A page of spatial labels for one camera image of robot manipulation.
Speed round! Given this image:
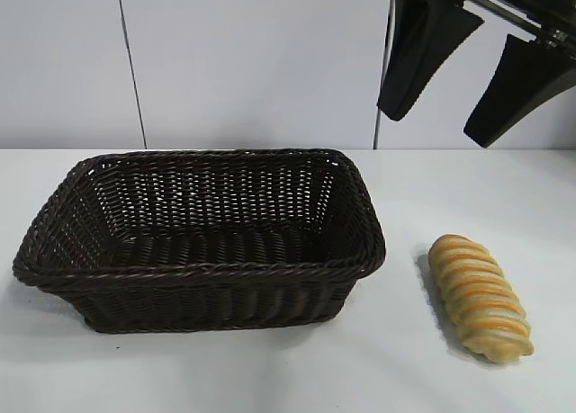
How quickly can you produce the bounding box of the dark brown wicker basket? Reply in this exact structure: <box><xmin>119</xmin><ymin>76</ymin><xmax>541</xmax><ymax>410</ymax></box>
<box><xmin>12</xmin><ymin>148</ymin><xmax>387</xmax><ymax>334</ymax></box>

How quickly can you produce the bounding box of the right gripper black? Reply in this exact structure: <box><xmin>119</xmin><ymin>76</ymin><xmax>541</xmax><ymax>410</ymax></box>
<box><xmin>376</xmin><ymin>0</ymin><xmax>576</xmax><ymax>148</ymax></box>

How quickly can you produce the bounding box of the long striped bread loaf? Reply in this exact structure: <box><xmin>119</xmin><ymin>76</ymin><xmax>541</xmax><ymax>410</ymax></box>
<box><xmin>427</xmin><ymin>232</ymin><xmax>536</xmax><ymax>354</ymax></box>

